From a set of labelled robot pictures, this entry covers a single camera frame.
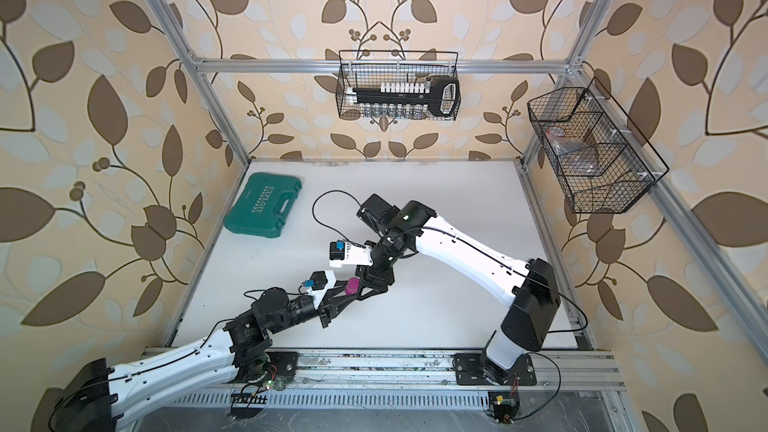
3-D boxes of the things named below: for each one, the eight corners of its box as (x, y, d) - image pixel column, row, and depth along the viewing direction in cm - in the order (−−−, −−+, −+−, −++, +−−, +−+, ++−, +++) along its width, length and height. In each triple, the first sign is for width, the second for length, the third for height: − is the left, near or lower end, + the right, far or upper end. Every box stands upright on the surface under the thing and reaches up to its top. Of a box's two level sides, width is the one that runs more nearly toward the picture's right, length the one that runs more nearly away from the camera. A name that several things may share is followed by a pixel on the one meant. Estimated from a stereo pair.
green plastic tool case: (229, 234, 103) (220, 224, 98) (258, 182, 119) (252, 170, 113) (280, 240, 101) (274, 230, 96) (303, 186, 117) (299, 175, 112)
